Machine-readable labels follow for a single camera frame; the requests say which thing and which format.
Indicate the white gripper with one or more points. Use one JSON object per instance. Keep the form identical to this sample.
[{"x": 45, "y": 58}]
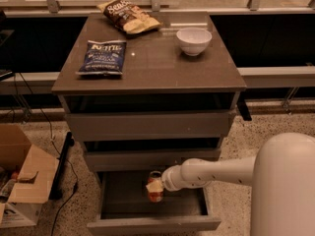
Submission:
[{"x": 168, "y": 179}]

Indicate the red coke can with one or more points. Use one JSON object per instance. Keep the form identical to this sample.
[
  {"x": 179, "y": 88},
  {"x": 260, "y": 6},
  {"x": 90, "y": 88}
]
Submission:
[{"x": 155, "y": 187}]

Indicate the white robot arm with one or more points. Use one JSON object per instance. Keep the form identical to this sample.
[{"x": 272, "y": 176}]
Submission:
[{"x": 281, "y": 175}]

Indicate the grey open bottom drawer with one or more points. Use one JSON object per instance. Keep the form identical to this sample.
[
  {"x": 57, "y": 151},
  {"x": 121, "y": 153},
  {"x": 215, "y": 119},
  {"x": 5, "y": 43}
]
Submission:
[{"x": 125, "y": 208}]

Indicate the grey middle drawer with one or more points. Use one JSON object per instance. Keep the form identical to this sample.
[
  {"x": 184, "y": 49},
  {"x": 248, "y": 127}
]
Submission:
[{"x": 145, "y": 160}]

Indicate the grey top drawer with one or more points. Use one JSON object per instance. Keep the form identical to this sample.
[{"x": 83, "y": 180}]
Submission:
[{"x": 149, "y": 126}]

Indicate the grey drawer cabinet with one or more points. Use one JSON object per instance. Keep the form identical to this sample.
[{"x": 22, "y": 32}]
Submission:
[{"x": 157, "y": 77}]

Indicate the black bar stand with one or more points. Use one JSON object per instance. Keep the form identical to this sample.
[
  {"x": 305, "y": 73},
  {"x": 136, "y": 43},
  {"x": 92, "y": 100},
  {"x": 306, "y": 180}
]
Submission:
[{"x": 56, "y": 192}]

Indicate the cardboard box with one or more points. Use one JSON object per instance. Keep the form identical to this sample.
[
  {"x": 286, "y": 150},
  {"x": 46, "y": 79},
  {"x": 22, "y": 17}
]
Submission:
[{"x": 31, "y": 171}]

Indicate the blue kettle chips bag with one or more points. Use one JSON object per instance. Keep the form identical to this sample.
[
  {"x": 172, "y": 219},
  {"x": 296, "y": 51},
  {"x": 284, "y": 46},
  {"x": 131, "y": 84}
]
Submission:
[{"x": 104, "y": 58}]

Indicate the white bowl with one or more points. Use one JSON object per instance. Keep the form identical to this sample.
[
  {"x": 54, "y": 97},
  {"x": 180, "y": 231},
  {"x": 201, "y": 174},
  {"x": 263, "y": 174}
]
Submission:
[{"x": 193, "y": 41}]

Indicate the brown sea salt chips bag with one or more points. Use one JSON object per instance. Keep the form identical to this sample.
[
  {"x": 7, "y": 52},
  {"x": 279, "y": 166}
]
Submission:
[{"x": 128, "y": 16}]

